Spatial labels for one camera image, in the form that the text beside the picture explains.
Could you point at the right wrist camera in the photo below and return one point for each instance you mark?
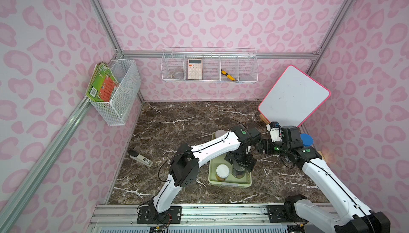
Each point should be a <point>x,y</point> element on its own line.
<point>274,130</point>

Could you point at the clear tape roll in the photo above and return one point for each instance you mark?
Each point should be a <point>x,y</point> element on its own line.
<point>178,75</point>

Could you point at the white mesh wall basket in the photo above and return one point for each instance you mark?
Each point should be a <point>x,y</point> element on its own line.
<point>116,112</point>

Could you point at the green plastic basket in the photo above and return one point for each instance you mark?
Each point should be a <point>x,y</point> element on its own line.
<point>231,181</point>

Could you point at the white board pink frame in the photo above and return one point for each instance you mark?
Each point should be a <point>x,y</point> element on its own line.
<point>294,97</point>

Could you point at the clear jar blue lid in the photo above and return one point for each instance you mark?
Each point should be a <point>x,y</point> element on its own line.
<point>307,140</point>

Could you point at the pink calculator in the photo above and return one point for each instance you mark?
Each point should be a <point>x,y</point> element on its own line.
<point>195,69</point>

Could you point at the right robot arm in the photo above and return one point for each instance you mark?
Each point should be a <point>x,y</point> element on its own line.
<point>352,215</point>

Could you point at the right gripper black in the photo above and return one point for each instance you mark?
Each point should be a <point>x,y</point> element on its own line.
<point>263,145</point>

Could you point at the wire wall shelf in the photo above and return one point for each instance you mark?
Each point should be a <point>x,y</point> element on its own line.
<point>242,64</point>

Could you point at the wooden board easel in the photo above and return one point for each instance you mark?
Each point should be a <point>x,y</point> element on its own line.
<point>264,120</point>

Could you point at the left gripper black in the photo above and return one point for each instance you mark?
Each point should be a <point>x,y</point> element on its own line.
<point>239,161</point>

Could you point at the yellow utility knife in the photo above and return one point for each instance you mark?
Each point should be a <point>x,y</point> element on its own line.
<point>227,75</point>

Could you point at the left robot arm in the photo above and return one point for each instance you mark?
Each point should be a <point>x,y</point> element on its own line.
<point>185,165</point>

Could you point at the yellow sticky block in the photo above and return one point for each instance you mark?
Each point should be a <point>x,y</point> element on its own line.
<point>325,156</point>

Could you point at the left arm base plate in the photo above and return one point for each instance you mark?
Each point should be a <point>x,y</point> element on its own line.
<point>171,216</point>

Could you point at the green red booklet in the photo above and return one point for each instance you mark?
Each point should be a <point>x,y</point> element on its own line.
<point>103,84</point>

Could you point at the dark can silver top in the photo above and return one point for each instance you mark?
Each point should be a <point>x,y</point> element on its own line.
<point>239,172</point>

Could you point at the short orange can white lid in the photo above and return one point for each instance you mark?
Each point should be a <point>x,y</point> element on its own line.
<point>222,172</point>

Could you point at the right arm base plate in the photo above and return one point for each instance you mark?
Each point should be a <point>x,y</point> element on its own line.
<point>278,214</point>

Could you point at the grey stapler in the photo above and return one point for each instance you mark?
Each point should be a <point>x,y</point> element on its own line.
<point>139,158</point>

